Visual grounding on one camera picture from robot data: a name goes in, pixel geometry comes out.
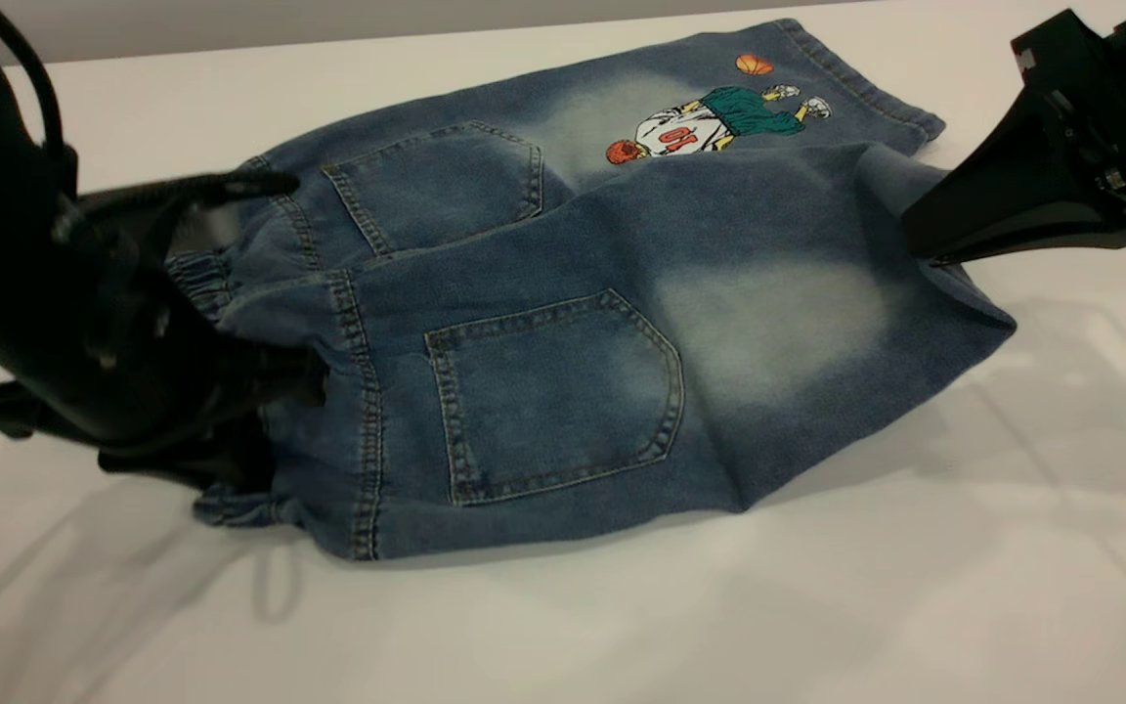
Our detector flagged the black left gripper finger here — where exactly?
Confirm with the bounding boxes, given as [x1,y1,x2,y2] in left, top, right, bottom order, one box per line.
[74,171,301,234]
[99,350,330,492]

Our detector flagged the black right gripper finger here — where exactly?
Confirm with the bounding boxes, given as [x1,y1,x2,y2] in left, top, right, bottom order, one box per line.
[903,90,1122,258]
[930,217,1126,268]

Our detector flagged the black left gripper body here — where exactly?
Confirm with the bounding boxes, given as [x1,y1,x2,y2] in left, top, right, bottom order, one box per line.
[0,200,233,454]

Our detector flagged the blue denim pants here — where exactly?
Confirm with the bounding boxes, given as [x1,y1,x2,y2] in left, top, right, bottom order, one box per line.
[164,18,1018,563]

